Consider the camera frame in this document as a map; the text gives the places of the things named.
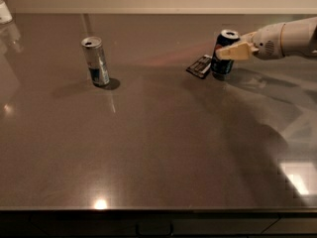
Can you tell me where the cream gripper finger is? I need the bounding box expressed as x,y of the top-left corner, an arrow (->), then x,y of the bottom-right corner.
216,42 -> 259,60
241,32 -> 256,42

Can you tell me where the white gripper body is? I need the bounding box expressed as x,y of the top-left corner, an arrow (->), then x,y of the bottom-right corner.
252,23 -> 284,60

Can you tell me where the blue pepsi can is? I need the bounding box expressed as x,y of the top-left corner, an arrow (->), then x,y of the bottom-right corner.
211,29 -> 240,77

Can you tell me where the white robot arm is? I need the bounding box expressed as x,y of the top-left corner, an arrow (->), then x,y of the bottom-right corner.
216,17 -> 317,60

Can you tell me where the black rxbar chocolate wrapper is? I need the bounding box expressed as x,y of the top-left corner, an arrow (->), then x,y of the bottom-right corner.
186,55 -> 212,79

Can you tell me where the silver red bull can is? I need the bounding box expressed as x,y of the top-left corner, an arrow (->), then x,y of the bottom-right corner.
81,37 -> 110,87

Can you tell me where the white object at corner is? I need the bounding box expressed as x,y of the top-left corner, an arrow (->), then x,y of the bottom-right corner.
0,0 -> 13,24

